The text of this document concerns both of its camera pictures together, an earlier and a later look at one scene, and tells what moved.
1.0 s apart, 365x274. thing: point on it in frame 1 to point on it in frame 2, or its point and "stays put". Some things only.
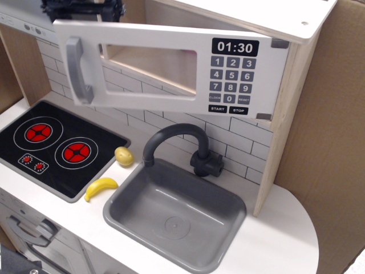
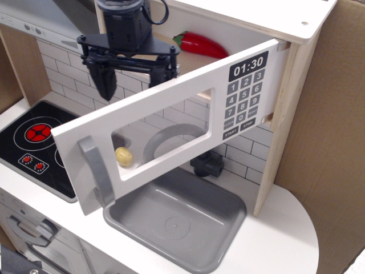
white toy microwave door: (238, 74) to (244, 100)
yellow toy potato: (124, 156) stays put
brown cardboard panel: (323, 163) stays put
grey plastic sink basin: (193, 220) stays put
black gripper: (111, 10) to (128, 43)
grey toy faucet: (203, 162) stays put
